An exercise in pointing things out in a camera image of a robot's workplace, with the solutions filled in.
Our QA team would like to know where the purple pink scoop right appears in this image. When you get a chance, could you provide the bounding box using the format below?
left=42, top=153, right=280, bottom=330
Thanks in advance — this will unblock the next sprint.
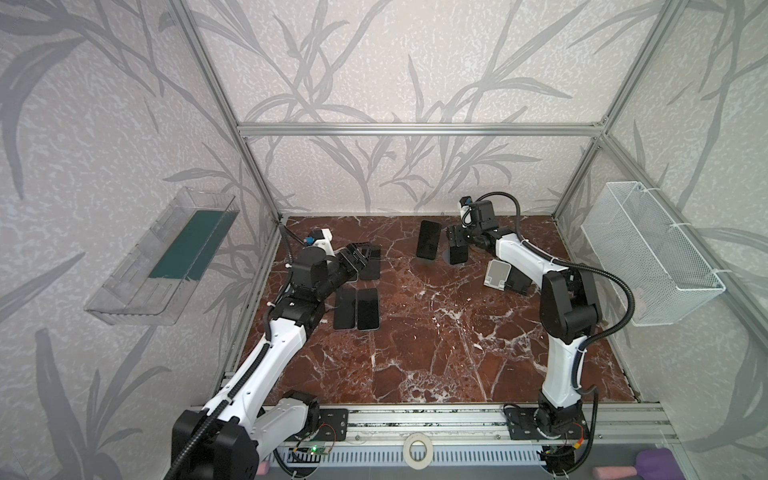
left=592, top=448, right=685, bottom=480

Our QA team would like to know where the white tape roll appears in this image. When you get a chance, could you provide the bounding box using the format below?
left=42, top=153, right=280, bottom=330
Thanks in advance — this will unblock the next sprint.
left=402, top=432, right=434, bottom=471

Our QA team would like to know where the black folding phone stand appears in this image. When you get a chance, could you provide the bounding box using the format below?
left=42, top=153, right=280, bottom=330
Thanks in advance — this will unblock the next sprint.
left=505, top=266, right=532, bottom=296

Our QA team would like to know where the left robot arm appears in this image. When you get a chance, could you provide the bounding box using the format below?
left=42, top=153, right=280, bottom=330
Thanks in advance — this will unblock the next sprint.
left=165, top=238, right=373, bottom=479

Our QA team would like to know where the purple pink brush left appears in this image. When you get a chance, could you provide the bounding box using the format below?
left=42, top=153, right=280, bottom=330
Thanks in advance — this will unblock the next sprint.
left=256, top=460, right=271, bottom=476

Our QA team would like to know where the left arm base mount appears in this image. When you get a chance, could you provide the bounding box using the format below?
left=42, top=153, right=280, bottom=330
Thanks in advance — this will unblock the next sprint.
left=291, top=407, right=350, bottom=442

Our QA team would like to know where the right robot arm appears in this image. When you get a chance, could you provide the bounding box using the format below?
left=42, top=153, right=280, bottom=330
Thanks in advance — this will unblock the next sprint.
left=447, top=191, right=636, bottom=438

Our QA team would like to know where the black phone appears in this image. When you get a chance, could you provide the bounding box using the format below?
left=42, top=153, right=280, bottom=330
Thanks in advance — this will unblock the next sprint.
left=358, top=245, right=381, bottom=281
left=416, top=220, right=442, bottom=261
left=447, top=229, right=469, bottom=265

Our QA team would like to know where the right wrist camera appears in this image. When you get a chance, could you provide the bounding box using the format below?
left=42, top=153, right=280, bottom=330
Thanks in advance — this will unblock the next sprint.
left=459, top=196, right=473, bottom=225

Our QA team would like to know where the white wire wall basket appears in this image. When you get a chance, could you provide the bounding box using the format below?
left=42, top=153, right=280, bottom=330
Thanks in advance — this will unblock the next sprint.
left=582, top=181, right=726, bottom=327

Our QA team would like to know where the white phone stand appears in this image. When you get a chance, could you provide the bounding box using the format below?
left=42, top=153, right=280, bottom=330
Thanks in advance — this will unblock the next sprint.
left=484, top=259, right=512, bottom=291

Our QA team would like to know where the clear plastic wall shelf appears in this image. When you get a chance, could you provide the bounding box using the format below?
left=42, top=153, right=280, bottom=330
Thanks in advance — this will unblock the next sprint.
left=84, top=187, right=240, bottom=326

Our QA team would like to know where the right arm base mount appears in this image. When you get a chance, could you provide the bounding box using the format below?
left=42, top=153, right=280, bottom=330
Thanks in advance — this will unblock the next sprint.
left=502, top=402, right=590, bottom=441

